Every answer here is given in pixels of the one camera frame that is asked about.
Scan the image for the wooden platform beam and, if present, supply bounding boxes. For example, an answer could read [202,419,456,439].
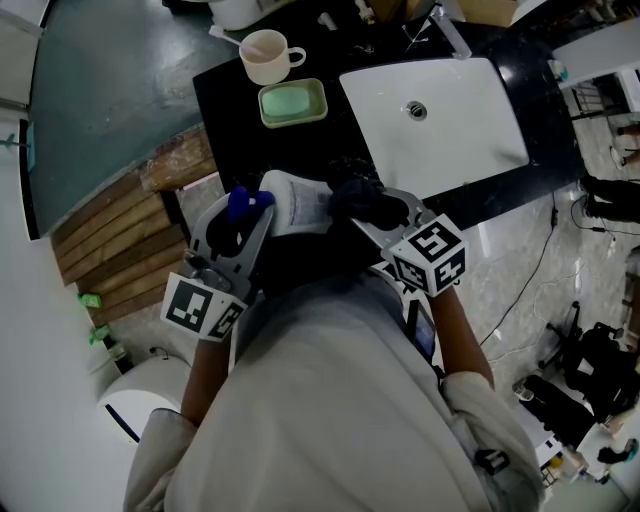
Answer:
[138,127,219,194]

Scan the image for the person's light shirt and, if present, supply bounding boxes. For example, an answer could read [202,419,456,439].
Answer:
[122,277,546,512]

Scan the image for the green soap bar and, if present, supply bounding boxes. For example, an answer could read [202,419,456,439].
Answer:
[263,84,312,119]

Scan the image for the black power cable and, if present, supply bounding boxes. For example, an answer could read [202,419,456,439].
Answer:
[479,192,560,349]

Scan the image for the black marble vanity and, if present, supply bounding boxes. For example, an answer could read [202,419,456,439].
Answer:
[192,14,586,234]

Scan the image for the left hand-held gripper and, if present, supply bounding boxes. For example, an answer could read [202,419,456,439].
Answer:
[159,194,276,343]

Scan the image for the brown wooden steps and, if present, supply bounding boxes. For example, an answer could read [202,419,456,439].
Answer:
[49,169,194,326]

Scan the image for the person's left forearm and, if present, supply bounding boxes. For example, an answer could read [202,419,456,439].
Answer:
[179,335,236,429]

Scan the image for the person's black trousers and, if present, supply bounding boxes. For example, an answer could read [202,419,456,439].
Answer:
[249,232,386,301]

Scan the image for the black smartphone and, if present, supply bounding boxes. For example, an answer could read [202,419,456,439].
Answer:
[407,299,439,359]

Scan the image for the teal glass clamp bracket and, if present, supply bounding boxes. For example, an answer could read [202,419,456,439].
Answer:
[18,119,37,174]

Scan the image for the black office chair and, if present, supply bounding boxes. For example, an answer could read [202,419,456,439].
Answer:
[538,299,640,416]

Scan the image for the white sink basin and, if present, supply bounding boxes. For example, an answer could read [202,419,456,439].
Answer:
[338,56,530,200]

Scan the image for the white round appliance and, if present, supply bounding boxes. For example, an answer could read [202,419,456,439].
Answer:
[94,352,194,445]

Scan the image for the black bag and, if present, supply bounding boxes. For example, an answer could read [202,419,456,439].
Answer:
[519,373,599,449]

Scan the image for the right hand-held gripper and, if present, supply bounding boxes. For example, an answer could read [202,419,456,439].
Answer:
[347,187,470,299]

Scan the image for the white toilet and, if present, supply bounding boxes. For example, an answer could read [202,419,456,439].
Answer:
[207,0,301,31]

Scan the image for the chrome faucet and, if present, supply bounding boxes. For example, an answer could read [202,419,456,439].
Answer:
[429,2,472,61]

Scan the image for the white counter unit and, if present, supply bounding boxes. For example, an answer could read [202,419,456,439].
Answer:
[514,399,640,512]

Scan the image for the white cup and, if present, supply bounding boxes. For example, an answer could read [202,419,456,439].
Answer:
[238,28,307,86]

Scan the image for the person's right forearm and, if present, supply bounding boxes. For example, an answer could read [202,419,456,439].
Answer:
[427,287,496,390]

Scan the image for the white desk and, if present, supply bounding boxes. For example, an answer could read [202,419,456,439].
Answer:
[551,22,640,114]

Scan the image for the dark blue cloth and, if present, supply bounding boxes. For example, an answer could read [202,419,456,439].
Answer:
[327,157,411,232]

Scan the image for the large cardboard box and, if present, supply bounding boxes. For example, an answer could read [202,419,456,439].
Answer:
[367,0,519,29]

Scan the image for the green soap dish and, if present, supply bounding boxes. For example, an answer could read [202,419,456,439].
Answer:
[257,77,329,130]

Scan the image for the black strap buckle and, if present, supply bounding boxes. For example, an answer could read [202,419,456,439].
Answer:
[473,448,511,475]

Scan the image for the white toothbrush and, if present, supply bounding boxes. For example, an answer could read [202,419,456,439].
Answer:
[208,24,274,59]

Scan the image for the white bottle with blue cap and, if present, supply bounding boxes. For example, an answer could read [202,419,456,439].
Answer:
[227,169,334,237]

